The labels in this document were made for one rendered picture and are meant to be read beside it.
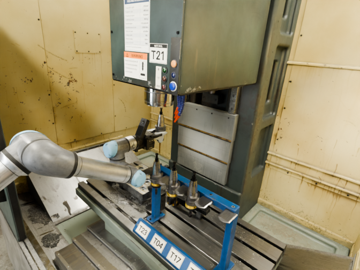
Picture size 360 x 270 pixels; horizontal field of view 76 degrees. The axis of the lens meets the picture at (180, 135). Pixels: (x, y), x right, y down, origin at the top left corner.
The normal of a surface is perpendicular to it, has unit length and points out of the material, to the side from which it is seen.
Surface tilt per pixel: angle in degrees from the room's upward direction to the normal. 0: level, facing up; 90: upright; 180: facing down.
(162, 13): 90
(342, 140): 90
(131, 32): 90
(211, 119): 90
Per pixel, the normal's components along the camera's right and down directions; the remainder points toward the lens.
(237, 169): -0.67, 0.22
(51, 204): 0.36, -0.74
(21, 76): 0.74, 0.28
